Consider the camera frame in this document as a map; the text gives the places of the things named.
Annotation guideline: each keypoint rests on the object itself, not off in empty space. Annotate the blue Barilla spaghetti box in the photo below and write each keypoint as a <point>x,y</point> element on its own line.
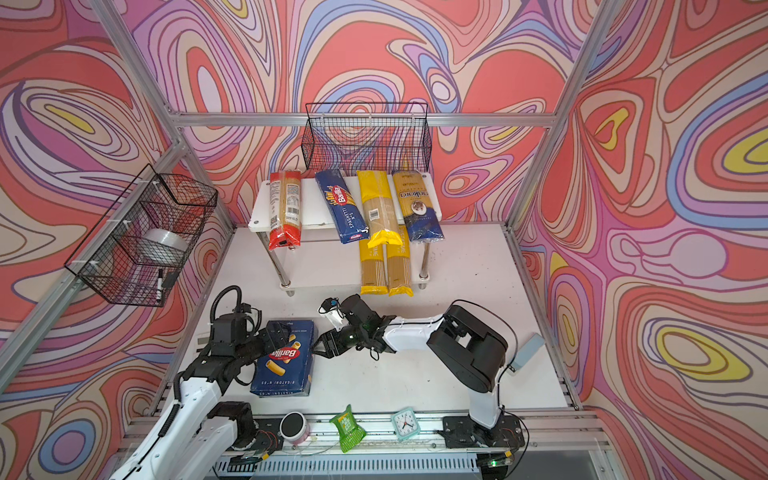
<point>348,220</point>

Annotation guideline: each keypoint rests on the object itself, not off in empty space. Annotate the long yellow Pastatime bag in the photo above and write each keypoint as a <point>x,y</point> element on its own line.
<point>398,266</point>

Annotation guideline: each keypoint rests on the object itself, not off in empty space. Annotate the black wire basket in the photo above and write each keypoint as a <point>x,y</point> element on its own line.
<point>120,265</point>
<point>352,136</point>

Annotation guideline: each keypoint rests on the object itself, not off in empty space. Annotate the silver tape roll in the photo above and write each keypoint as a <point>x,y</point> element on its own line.
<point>170,241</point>

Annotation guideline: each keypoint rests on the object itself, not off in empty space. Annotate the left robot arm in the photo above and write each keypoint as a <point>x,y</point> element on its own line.
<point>198,425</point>

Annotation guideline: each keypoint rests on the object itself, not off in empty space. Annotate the dark blue yellow spaghetti bag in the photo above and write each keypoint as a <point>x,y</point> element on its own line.
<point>420,218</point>

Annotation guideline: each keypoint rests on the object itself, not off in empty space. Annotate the yellow barcode spaghetti bag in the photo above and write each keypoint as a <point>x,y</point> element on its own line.
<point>378,209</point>

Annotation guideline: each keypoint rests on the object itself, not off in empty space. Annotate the short yellow Pastatime bag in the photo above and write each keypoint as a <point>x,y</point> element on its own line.
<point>373,270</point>

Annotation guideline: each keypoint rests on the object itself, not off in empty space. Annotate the teal alarm clock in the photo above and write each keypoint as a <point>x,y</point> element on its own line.
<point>405,424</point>

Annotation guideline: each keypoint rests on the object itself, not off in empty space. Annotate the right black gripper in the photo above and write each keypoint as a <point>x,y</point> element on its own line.
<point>328,344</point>

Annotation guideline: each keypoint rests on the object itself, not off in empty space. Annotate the black wire basket left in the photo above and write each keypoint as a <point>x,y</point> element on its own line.
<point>120,265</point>

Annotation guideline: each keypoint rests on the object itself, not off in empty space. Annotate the grey small box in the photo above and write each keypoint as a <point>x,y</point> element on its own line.
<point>526,352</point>

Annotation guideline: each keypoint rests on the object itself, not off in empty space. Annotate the red spaghetti bag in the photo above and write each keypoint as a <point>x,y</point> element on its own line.
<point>285,209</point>

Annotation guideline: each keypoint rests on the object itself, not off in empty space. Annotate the blue Barilla rigatoni box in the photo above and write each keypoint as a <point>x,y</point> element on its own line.
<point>287,372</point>

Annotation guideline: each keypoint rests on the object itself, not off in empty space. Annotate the green snack pouch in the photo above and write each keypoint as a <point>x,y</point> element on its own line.
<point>350,432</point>

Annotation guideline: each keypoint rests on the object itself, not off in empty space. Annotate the black marker pen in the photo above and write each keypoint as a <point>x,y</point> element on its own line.
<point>159,295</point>

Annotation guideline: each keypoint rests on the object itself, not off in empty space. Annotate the white pink calculator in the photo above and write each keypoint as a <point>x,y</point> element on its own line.
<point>203,345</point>

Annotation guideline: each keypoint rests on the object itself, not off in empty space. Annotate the black wire basket back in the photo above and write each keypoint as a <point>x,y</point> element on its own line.
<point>352,136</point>

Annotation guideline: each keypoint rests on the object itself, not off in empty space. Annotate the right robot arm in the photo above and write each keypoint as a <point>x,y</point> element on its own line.
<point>471,350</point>

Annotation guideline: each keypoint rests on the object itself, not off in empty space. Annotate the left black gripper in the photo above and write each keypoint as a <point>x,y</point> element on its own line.
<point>280,338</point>

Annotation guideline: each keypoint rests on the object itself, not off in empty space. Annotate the white two-tier shelf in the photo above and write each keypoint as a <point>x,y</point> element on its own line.
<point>321,261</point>

